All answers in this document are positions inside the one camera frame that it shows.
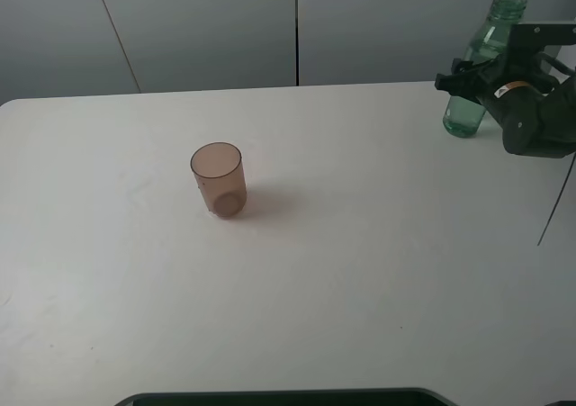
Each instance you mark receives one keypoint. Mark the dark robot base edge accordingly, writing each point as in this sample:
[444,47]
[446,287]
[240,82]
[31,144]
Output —
[380,396]

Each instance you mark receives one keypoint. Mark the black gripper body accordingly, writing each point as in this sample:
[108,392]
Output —
[532,99]

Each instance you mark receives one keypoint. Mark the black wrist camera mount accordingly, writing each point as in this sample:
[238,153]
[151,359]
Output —
[538,36]

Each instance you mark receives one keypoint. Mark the green transparent plastic bottle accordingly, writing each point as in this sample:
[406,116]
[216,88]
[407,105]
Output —
[462,118]

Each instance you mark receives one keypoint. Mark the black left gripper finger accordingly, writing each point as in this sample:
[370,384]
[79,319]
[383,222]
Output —
[471,84]

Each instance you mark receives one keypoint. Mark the pink translucent cup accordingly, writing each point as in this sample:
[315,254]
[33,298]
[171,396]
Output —
[219,173]

